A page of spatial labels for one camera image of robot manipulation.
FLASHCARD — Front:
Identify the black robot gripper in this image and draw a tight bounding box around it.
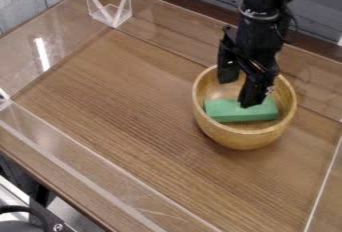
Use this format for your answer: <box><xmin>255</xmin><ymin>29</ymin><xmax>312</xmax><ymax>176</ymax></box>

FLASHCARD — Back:
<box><xmin>217</xmin><ymin>7</ymin><xmax>285</xmax><ymax>108</ymax></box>

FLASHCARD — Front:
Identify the green rectangular block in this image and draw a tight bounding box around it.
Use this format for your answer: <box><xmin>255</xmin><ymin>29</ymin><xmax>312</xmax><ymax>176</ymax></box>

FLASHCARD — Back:
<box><xmin>203</xmin><ymin>97</ymin><xmax>279</xmax><ymax>123</ymax></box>

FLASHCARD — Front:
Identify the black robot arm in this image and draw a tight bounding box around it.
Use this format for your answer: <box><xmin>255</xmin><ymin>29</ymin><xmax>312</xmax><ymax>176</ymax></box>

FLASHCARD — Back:
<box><xmin>217</xmin><ymin>0</ymin><xmax>293</xmax><ymax>108</ymax></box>

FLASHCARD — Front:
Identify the brown wooden bowl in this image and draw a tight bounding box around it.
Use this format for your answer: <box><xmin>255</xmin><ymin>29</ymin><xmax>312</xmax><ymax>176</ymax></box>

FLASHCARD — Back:
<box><xmin>192</xmin><ymin>66</ymin><xmax>297</xmax><ymax>150</ymax></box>

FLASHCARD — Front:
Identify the clear acrylic corner bracket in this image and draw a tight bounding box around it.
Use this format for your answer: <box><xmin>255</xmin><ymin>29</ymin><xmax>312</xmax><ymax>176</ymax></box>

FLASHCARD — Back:
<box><xmin>85</xmin><ymin>0</ymin><xmax>132</xmax><ymax>28</ymax></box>

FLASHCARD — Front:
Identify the clear acrylic tray wall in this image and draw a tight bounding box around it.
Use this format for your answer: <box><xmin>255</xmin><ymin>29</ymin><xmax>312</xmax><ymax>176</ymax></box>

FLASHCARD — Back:
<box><xmin>0</xmin><ymin>89</ymin><xmax>221</xmax><ymax>232</ymax></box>

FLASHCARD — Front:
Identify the black metal bracket with bolt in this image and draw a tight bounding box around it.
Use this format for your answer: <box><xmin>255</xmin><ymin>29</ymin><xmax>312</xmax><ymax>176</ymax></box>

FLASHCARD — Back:
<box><xmin>28</xmin><ymin>199</ymin><xmax>76</xmax><ymax>232</ymax></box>

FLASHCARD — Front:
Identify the black cable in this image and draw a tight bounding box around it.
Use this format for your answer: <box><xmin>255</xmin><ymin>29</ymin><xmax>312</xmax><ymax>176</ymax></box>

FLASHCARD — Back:
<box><xmin>0</xmin><ymin>202</ymin><xmax>45</xmax><ymax>232</ymax></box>

